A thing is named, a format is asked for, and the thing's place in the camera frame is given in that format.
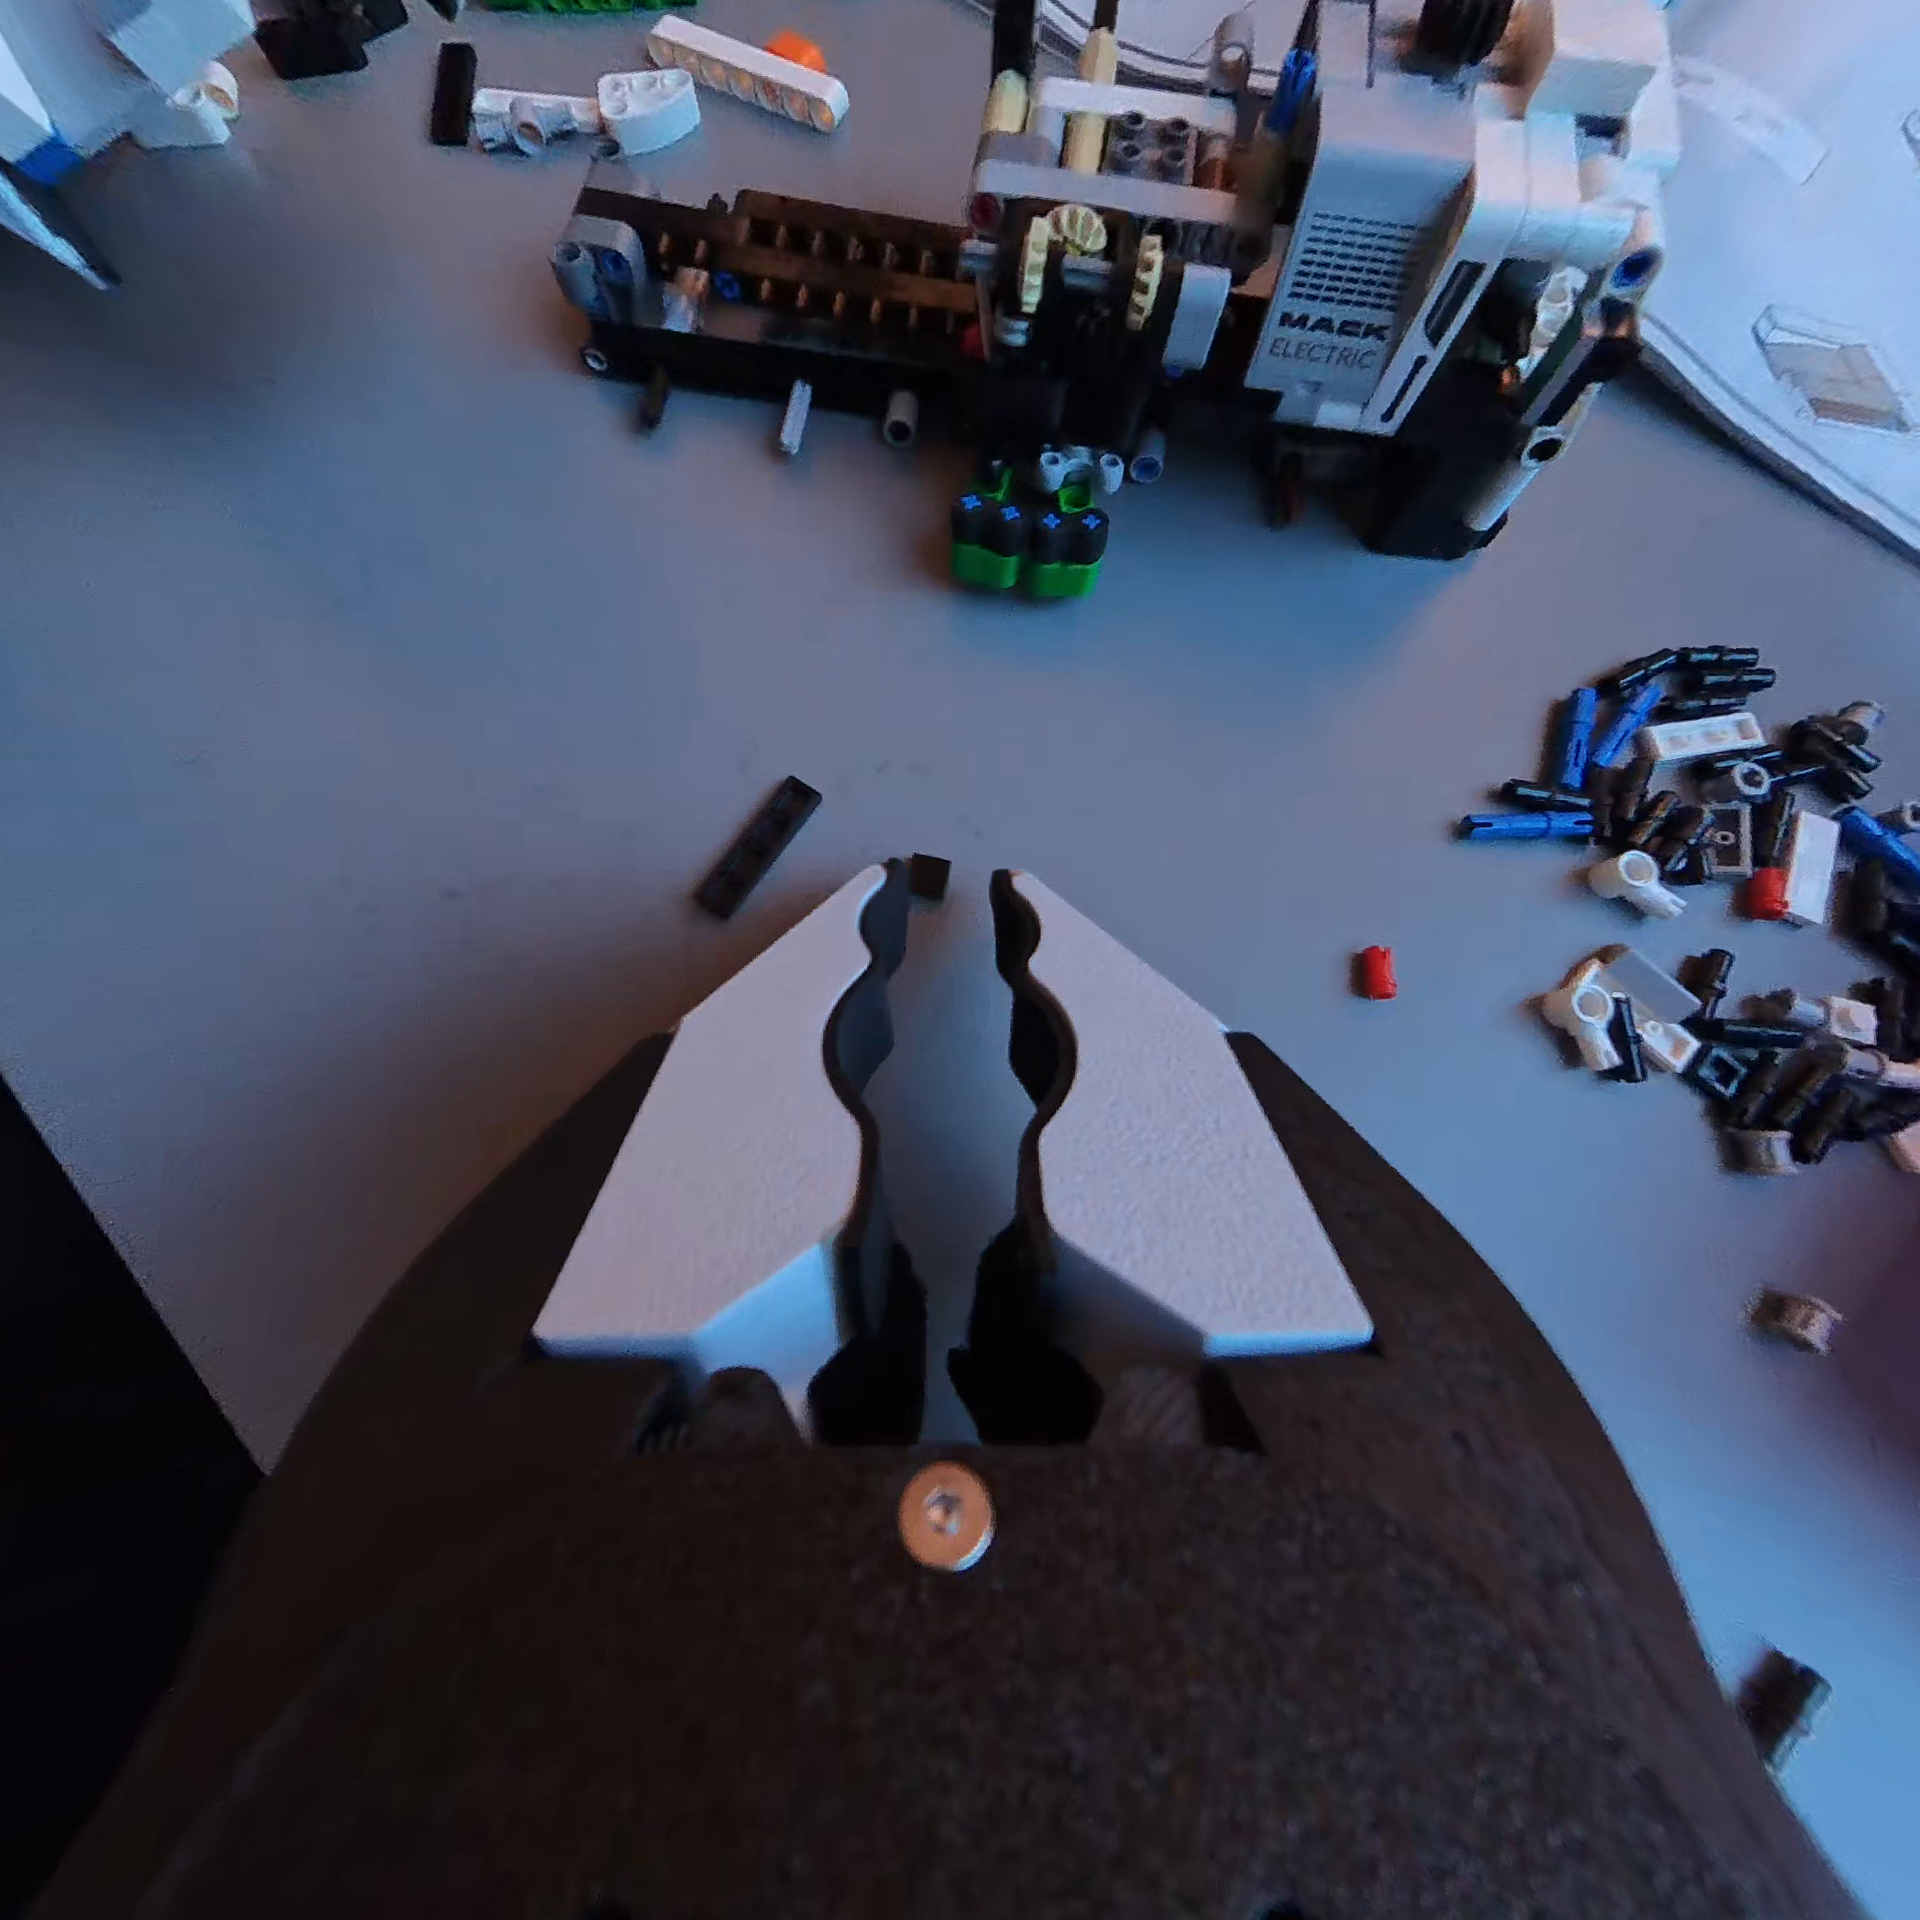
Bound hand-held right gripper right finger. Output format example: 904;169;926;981
943;866;1376;1444

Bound long white lego beam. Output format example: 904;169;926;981
644;16;852;131

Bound black flat lego plate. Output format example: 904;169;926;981
692;776;824;921

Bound green black lego assembly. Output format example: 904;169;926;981
948;461;1116;602

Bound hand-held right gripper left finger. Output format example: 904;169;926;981
532;858;933;1447

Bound pile of small lego pieces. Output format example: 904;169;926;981
1456;643;1920;1180

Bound dark lego pin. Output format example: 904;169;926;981
1737;1651;1833;1771

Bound lego instruction booklet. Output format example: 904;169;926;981
1633;0;1920;560

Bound white blue lego assembly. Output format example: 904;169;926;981
0;0;261;290

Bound black lego connector piece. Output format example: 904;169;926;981
251;0;409;80

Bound partly built lego truck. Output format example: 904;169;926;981
545;0;1681;560

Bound white grey lego connector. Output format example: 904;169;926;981
471;87;606;157

